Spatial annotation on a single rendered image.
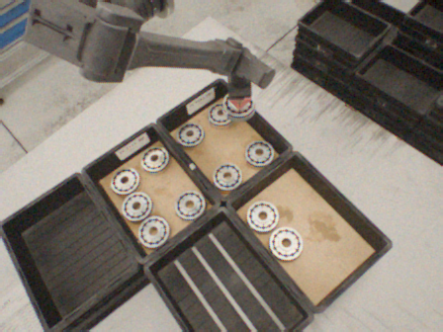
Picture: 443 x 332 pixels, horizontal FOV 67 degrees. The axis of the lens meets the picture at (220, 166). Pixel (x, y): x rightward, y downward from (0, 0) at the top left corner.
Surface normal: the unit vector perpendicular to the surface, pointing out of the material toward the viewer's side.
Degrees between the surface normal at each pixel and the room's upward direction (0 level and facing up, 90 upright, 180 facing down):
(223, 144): 0
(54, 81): 0
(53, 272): 0
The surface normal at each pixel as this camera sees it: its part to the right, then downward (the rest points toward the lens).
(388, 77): -0.07, -0.43
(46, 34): -0.07, 0.48
